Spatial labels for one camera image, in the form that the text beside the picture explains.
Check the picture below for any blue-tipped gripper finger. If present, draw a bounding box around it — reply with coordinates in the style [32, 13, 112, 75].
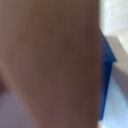
[97, 30, 118, 123]

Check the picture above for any pink mug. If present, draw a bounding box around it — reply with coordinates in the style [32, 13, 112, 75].
[0, 0, 104, 128]

